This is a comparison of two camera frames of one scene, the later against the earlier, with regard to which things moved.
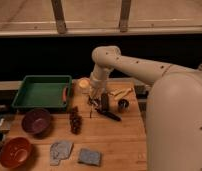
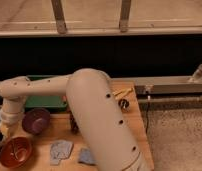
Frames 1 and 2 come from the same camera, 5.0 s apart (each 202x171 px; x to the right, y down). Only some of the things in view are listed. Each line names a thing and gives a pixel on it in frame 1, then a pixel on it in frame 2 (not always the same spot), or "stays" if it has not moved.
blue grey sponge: x=88 y=157 stays
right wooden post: x=124 y=15 stays
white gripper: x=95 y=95 to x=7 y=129
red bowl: x=15 y=152 stays
